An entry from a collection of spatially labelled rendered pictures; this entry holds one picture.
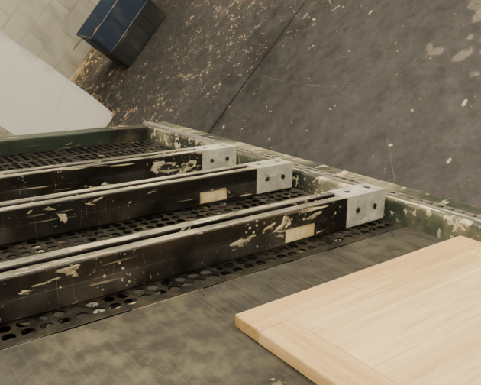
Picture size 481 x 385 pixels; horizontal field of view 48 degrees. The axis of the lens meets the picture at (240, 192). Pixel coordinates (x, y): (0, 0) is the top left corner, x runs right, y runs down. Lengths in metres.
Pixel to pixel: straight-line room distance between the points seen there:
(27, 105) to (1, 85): 0.23
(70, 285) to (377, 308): 0.46
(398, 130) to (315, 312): 1.90
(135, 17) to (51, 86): 1.01
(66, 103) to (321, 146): 2.40
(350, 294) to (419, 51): 2.14
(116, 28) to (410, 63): 2.85
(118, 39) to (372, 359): 4.46
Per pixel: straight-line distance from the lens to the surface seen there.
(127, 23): 5.01
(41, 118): 4.58
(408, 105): 2.70
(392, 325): 0.81
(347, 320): 0.81
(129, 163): 1.50
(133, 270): 0.91
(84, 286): 0.88
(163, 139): 2.09
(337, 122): 2.87
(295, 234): 1.11
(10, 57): 4.45
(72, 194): 1.22
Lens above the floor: 1.90
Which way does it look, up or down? 39 degrees down
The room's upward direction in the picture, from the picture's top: 53 degrees counter-clockwise
